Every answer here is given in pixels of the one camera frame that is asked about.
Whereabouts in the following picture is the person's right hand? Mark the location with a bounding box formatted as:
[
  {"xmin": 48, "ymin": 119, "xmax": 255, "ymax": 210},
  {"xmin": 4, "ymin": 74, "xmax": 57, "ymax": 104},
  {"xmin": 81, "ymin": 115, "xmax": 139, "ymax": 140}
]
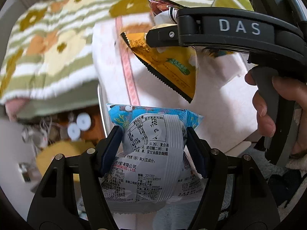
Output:
[{"xmin": 252, "ymin": 77, "xmax": 306, "ymax": 155}]

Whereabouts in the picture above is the red white chips bag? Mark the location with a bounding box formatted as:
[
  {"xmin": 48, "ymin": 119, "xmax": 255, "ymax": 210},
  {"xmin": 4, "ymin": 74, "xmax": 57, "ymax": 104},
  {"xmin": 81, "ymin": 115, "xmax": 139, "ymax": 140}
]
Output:
[{"xmin": 148, "ymin": 0, "xmax": 186, "ymax": 25}]

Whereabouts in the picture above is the floral striped blanket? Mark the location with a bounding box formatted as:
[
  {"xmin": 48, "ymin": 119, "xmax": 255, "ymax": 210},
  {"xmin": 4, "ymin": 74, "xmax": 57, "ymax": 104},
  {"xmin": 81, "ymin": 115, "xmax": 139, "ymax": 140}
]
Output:
[{"xmin": 1, "ymin": 0, "xmax": 213, "ymax": 121}]

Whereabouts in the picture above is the orange snack bag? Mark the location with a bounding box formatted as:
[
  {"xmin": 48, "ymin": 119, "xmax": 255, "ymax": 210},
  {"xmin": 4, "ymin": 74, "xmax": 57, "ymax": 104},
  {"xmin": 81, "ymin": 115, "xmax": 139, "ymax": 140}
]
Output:
[{"xmin": 120, "ymin": 23, "xmax": 198, "ymax": 103}]

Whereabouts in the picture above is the blue white snack bag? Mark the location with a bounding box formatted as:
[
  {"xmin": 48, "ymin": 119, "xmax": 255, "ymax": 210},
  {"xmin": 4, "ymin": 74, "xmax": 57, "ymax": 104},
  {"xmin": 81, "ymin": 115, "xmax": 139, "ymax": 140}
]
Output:
[{"xmin": 101, "ymin": 104, "xmax": 205, "ymax": 214}]

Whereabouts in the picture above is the white pink towel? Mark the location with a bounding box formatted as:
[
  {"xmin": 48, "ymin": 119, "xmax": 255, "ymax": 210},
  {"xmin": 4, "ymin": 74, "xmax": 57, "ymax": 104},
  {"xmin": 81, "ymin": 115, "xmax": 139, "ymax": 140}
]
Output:
[{"xmin": 92, "ymin": 15, "xmax": 260, "ymax": 152}]

